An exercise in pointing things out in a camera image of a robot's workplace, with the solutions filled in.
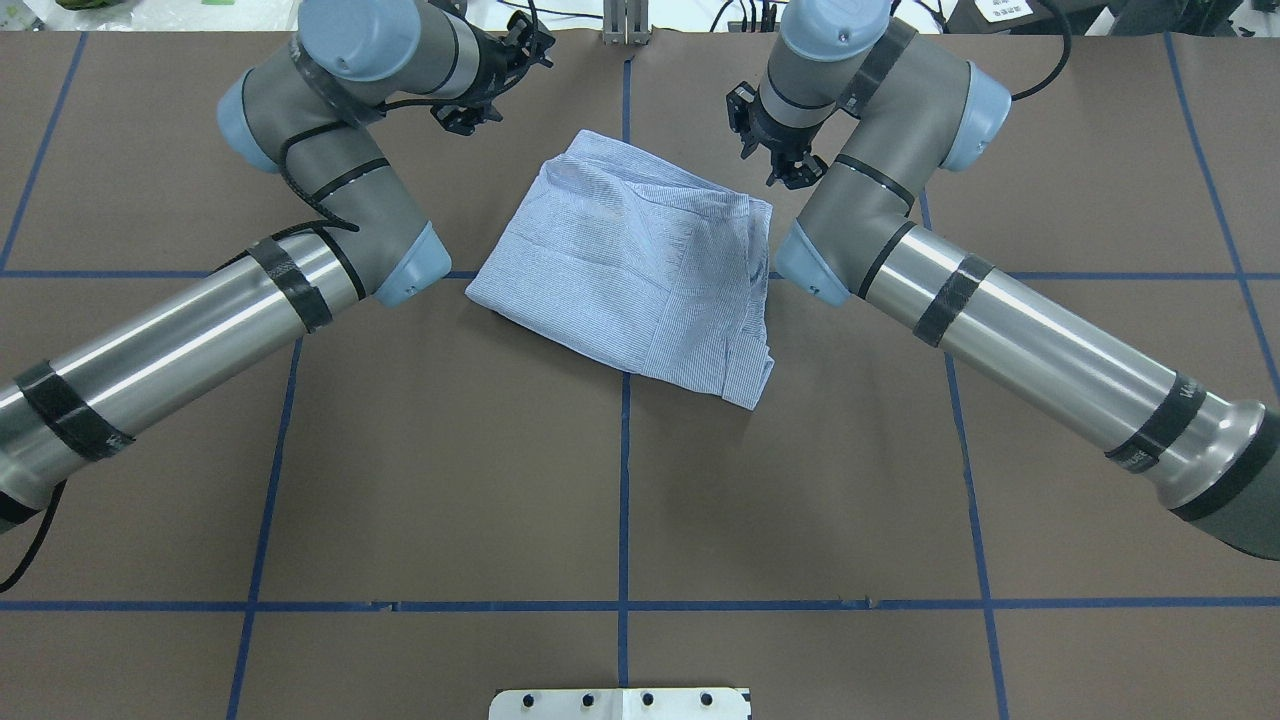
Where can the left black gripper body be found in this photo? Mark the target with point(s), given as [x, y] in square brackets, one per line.
[487, 82]

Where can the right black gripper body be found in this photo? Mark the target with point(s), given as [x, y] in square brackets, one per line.
[775, 135]

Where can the light blue striped shirt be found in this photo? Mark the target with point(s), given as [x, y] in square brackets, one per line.
[640, 265]

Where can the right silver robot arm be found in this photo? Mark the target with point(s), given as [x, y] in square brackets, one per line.
[859, 107]

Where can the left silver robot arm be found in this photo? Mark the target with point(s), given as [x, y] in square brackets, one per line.
[304, 114]

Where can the green cloth pouch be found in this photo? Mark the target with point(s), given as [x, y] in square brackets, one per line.
[85, 6]

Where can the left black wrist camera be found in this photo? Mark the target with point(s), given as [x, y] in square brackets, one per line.
[527, 43]

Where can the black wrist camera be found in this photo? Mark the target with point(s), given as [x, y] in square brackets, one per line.
[527, 43]
[739, 110]

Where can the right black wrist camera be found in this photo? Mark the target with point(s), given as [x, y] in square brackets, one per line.
[739, 110]

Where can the aluminium frame post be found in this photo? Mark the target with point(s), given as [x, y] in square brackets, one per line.
[626, 22]

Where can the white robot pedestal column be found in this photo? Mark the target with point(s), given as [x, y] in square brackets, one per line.
[623, 703]

